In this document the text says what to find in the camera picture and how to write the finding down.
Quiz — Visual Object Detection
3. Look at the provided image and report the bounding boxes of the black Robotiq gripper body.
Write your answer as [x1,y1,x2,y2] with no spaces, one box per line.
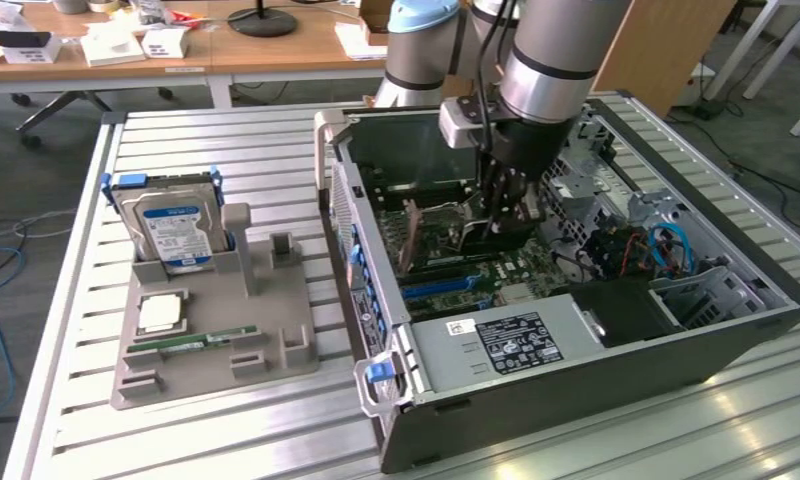
[486,117,579,177]

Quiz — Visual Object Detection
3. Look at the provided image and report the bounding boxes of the black graphics card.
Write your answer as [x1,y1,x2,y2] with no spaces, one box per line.
[398,198,536,275]

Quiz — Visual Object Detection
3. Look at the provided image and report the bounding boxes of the black RAM slot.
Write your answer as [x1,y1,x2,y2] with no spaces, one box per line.
[379,192,476,211]
[376,180,474,197]
[410,267,486,287]

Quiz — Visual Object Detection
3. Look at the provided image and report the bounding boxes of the CPU socket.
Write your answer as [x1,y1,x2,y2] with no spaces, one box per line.
[418,202,468,249]

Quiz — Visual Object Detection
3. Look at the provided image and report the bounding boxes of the metal drive cage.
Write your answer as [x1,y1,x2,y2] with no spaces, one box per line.
[538,145,644,262]

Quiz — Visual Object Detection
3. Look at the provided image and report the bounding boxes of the green motherboard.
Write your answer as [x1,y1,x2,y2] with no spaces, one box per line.
[372,182,575,321]

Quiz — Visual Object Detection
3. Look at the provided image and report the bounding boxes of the blue expansion slot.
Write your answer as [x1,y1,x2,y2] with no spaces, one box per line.
[399,273,480,302]

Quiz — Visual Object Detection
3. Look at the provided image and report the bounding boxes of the black power adapter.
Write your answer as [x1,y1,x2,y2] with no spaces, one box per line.
[687,99,730,122]

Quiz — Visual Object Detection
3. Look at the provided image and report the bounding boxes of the wooden cabinet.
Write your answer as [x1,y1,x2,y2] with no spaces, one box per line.
[592,0,739,117]

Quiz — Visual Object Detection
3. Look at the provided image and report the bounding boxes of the white floor device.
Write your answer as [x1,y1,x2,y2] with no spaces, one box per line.
[687,62,721,107]

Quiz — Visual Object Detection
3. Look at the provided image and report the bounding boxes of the black rear label sticker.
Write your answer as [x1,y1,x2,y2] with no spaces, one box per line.
[350,289,383,354]

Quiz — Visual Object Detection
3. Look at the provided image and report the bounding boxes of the white paper stack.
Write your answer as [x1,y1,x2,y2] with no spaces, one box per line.
[335,22,392,62]

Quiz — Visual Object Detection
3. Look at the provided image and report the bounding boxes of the grey power supply unit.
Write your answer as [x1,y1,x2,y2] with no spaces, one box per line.
[398,293,607,397]

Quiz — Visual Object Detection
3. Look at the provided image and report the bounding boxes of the metal disk bay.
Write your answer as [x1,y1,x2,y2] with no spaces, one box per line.
[648,264,773,332]

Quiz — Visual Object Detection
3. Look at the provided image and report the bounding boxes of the brown cardboard box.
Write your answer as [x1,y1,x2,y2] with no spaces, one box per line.
[359,0,394,34]

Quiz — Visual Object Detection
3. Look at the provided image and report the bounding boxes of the black open PC case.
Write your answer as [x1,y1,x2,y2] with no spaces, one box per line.
[312,89,800,475]

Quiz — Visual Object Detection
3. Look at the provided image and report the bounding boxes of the black round lamp base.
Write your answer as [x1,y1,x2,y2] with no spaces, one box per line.
[227,0,300,39]

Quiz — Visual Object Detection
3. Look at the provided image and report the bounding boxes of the grey parts rack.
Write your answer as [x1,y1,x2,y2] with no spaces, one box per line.
[109,202,322,412]

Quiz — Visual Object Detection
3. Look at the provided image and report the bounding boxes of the hard disk in blue carrier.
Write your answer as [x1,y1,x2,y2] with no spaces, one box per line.
[99,167,225,276]

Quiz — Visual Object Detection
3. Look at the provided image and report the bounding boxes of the green RAM stick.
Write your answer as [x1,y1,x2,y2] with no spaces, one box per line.
[127,325,260,356]

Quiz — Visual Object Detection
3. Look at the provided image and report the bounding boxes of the silver CPU chip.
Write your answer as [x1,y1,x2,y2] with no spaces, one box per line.
[136,294,192,337]

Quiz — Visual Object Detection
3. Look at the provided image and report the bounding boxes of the white box with label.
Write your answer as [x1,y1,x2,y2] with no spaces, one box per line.
[139,28,192,60]

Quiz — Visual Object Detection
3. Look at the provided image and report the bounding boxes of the white open cardboard box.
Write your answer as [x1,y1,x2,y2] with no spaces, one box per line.
[79,24,147,69]

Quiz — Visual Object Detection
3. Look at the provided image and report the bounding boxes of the black chair base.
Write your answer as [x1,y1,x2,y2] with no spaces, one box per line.
[11,89,119,150]

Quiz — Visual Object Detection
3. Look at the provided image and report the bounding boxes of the wooden desk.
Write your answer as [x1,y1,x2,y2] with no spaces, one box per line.
[0,0,579,109]

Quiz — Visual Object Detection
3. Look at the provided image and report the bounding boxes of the white box with black lid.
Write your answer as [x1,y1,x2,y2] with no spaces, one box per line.
[0,30,64,65]

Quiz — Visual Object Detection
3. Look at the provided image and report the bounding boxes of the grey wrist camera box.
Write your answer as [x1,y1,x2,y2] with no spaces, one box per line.
[438,95,502,150]

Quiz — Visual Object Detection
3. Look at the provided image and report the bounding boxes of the black wire bundle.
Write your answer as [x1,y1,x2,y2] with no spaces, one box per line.
[550,232,619,284]

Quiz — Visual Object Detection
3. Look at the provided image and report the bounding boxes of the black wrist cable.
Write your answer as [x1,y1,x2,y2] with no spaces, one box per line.
[475,0,520,151]

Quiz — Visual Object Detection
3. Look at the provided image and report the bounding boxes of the red wire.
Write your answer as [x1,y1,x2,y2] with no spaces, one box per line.
[623,229,644,277]

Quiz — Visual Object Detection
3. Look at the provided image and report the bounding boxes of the blue SATA wire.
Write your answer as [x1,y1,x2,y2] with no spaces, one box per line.
[646,222,701,275]

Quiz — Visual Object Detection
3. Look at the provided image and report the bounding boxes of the white desk frame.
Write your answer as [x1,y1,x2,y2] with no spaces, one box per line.
[703,0,800,136]

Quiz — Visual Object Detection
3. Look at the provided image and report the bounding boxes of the grey floor cable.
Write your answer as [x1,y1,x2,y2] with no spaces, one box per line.
[0,208,76,240]

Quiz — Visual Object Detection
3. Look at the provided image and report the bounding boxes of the blue floor cable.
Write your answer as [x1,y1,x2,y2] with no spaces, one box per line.
[0,239,28,427]

